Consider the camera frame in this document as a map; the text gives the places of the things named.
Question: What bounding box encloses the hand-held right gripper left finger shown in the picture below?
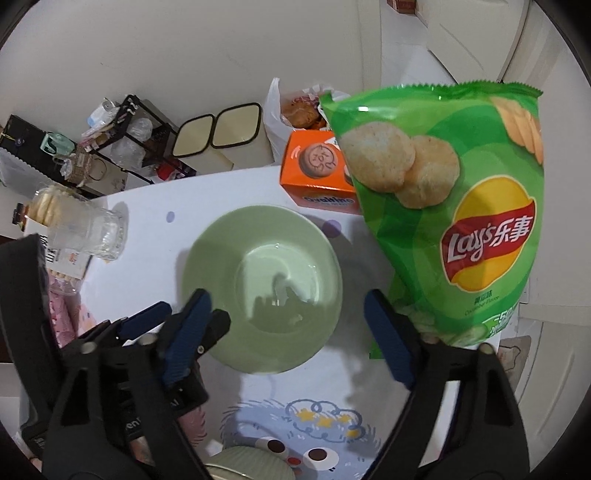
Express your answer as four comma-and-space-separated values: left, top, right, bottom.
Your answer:
41, 290, 214, 480

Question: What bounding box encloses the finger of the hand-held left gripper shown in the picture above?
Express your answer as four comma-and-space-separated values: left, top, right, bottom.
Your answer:
196, 308, 232, 358
76, 301, 173, 344

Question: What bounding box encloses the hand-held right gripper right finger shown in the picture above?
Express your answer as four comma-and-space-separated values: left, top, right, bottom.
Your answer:
364, 290, 532, 480

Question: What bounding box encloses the pale green ribbed bowl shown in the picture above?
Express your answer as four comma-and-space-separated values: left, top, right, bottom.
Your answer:
181, 205, 343, 376
203, 447, 296, 480

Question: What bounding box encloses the pink snack packet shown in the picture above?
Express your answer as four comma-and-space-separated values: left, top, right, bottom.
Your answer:
46, 277, 95, 349

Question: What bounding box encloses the printed monster tablecloth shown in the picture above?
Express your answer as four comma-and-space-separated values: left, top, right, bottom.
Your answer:
18, 164, 527, 480

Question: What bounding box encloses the clear glass jar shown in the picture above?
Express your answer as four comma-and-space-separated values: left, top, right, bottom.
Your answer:
48, 198, 129, 263

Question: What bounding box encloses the biscuit packet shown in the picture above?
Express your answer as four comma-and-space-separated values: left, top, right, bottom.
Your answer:
21, 184, 93, 282

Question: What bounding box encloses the green potato chips bag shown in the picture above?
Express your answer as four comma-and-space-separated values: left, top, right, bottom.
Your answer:
320, 80, 542, 361

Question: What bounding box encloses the beige paper bag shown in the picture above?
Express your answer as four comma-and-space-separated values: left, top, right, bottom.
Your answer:
85, 154, 125, 195

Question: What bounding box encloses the dark cabinet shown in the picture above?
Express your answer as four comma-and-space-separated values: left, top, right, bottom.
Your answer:
0, 114, 51, 185

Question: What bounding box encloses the orange snack box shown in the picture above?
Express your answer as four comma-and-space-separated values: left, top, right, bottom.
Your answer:
279, 129, 363, 215

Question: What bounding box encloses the cream twin-lid trash bin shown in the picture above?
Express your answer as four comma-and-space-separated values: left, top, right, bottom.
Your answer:
172, 102, 263, 178

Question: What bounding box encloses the white plastic bag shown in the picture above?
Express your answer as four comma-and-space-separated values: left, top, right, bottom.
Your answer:
264, 78, 333, 167

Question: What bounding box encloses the black wire rack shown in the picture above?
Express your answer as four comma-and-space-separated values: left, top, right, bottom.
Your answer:
76, 95, 197, 185

